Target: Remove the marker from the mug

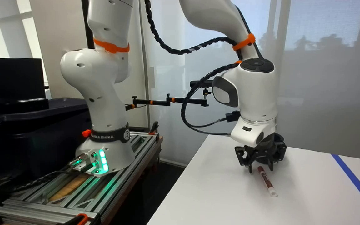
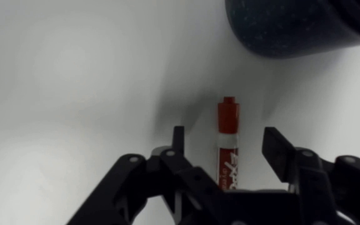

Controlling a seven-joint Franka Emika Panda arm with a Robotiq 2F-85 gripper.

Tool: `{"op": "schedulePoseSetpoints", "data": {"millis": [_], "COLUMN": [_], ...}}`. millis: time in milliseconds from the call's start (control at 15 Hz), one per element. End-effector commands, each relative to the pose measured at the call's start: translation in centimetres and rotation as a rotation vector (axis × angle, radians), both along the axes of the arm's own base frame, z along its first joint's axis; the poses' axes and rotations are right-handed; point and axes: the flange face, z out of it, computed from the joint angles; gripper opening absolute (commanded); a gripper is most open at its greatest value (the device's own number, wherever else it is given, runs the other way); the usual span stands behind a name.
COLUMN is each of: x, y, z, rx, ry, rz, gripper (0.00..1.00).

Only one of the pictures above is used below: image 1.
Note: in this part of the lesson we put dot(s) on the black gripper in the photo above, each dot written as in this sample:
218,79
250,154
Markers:
264,146

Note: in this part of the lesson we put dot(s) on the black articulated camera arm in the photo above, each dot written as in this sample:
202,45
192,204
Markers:
168,101

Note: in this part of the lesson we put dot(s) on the blue tape strip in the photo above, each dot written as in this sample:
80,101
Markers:
357,183

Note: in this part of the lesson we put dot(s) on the black cabinet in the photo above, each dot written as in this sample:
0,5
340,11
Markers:
34,138

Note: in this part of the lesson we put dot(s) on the white marker with red cap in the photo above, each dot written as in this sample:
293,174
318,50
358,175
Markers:
265,180

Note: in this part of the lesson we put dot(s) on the wooden plank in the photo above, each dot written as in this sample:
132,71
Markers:
69,188

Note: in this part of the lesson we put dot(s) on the black computer monitor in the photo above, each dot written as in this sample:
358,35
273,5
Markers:
9,81

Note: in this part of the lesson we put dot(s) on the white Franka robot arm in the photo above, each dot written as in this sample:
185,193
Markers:
105,83

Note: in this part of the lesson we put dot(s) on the black bar camera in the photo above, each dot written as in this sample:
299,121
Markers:
200,83

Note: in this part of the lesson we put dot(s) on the aluminium profile robot cart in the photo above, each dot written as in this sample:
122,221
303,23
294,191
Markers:
118,183

